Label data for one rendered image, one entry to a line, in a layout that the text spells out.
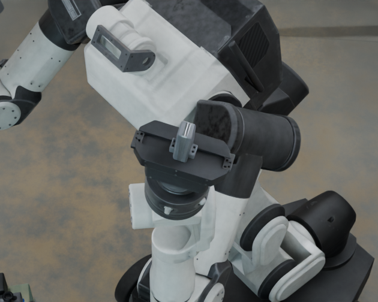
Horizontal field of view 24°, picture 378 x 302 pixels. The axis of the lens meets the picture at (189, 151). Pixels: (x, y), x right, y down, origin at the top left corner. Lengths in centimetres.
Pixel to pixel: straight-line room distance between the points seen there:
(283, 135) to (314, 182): 162
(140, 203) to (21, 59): 58
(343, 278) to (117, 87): 130
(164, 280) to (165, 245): 7
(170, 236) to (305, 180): 176
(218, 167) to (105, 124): 215
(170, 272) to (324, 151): 186
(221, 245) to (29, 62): 54
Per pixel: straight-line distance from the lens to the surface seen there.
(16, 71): 172
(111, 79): 153
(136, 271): 259
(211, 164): 107
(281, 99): 180
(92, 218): 294
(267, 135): 140
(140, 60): 139
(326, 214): 253
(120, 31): 142
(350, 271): 266
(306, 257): 250
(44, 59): 169
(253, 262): 219
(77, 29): 162
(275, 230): 211
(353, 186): 305
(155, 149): 107
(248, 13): 148
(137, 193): 122
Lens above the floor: 239
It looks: 51 degrees down
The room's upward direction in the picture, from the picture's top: straight up
